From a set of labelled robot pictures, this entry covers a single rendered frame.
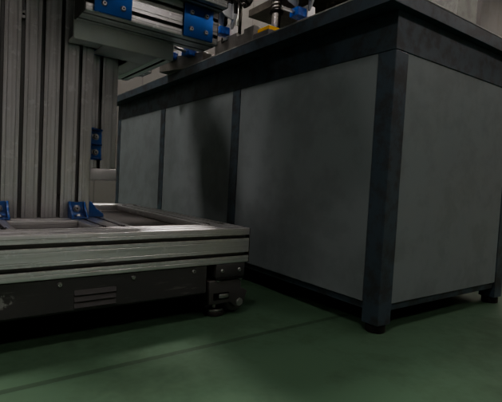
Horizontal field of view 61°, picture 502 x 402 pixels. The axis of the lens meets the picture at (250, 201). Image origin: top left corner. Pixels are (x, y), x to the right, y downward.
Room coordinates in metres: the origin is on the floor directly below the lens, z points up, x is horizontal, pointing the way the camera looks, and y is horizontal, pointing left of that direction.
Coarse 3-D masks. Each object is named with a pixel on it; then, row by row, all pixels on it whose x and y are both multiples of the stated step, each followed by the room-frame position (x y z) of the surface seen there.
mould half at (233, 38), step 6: (246, 30) 1.52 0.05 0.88; (252, 30) 1.49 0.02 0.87; (234, 36) 1.59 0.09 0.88; (240, 36) 1.55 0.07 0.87; (246, 36) 1.52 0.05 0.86; (252, 36) 1.49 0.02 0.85; (228, 42) 1.62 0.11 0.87; (234, 42) 1.59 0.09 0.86; (240, 42) 1.55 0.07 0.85; (216, 48) 1.69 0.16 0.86; (222, 48) 1.65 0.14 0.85; (228, 48) 1.62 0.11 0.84
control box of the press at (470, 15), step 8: (432, 0) 1.90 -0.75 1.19; (440, 0) 1.87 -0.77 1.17; (448, 0) 1.84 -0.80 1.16; (456, 0) 1.81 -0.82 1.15; (464, 0) 1.83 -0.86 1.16; (472, 0) 1.87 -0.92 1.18; (448, 8) 1.84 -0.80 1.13; (456, 8) 1.81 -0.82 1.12; (464, 8) 1.84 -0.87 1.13; (472, 8) 1.87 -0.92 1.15; (464, 16) 1.84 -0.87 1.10; (472, 16) 1.88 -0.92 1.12
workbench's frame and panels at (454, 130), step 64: (384, 0) 0.96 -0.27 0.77; (256, 64) 1.43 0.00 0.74; (320, 64) 1.18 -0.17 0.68; (384, 64) 1.01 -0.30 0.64; (448, 64) 1.11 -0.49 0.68; (128, 128) 2.42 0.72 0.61; (192, 128) 1.79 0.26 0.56; (256, 128) 1.42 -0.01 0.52; (320, 128) 1.17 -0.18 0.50; (384, 128) 1.00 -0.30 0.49; (448, 128) 1.13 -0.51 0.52; (128, 192) 2.39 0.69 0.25; (192, 192) 1.77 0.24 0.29; (256, 192) 1.40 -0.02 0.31; (320, 192) 1.16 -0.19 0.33; (384, 192) 0.99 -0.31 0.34; (448, 192) 1.14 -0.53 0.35; (256, 256) 1.39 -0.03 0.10; (320, 256) 1.15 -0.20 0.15; (384, 256) 0.99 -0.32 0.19; (448, 256) 1.16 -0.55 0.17; (384, 320) 1.00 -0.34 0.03
